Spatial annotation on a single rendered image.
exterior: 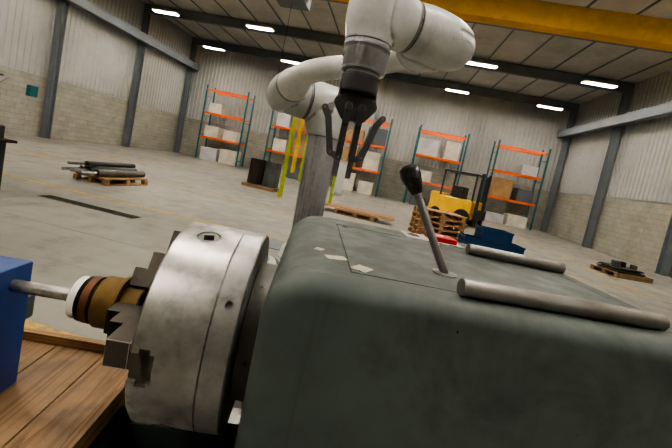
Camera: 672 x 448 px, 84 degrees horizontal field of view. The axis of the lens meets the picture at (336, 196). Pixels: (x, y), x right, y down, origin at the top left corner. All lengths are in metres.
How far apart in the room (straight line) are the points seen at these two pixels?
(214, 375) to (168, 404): 0.08
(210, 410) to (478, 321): 0.36
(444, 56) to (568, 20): 11.23
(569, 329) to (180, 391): 0.48
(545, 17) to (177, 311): 11.65
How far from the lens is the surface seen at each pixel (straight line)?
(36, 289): 0.78
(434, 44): 0.80
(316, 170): 1.24
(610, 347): 0.56
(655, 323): 0.64
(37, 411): 0.86
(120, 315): 0.66
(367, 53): 0.72
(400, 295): 0.44
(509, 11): 11.68
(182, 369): 0.56
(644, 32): 12.69
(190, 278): 0.55
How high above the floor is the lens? 1.38
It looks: 5 degrees down
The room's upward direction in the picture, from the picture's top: 12 degrees clockwise
